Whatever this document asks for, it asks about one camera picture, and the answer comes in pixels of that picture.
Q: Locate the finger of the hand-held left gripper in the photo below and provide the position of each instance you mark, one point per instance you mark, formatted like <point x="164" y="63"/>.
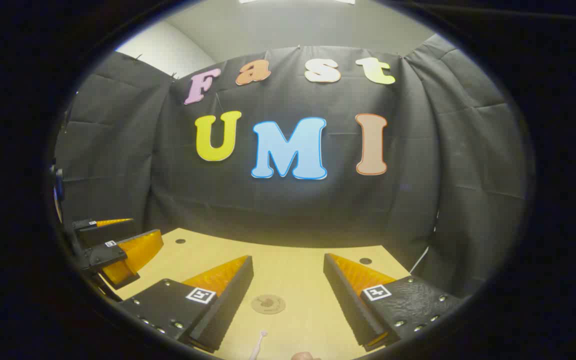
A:
<point x="103" y="230"/>
<point x="133" y="255"/>

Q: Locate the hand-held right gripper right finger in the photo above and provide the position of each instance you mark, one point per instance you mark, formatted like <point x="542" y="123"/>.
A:
<point x="343" y="300"/>

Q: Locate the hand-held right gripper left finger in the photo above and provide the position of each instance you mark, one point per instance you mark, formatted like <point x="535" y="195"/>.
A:
<point x="230" y="305"/>

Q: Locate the round wooden coaster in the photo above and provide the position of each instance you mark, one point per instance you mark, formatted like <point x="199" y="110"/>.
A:
<point x="268" y="303"/>

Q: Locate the pink toothbrush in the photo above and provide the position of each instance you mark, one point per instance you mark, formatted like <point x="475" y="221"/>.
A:
<point x="259" y="342"/>

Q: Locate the light wooden desktop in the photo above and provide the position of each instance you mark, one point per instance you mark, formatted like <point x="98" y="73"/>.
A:
<point x="288" y="270"/>

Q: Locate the black backdrop cloth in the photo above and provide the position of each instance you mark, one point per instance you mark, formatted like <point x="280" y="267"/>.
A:
<point x="293" y="210"/>

